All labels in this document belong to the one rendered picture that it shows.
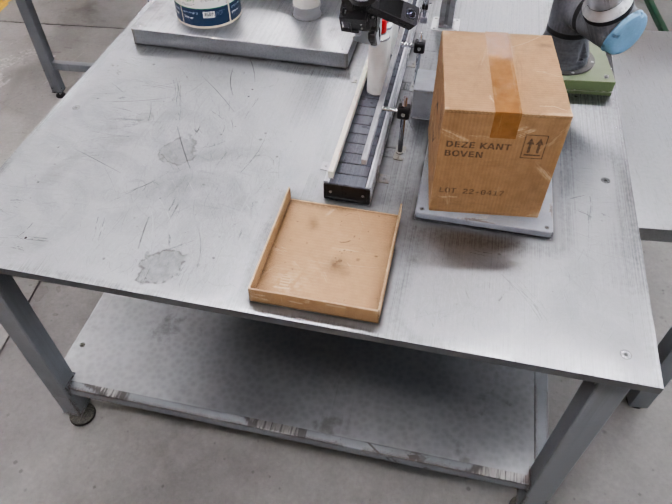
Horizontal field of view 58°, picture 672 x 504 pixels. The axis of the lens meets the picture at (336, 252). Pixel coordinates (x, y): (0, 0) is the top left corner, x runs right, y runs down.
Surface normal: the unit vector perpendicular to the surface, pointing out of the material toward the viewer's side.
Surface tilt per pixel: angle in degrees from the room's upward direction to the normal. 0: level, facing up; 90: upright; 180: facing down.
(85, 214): 0
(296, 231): 0
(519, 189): 90
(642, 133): 0
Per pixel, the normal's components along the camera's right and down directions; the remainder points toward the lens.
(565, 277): 0.00, -0.66
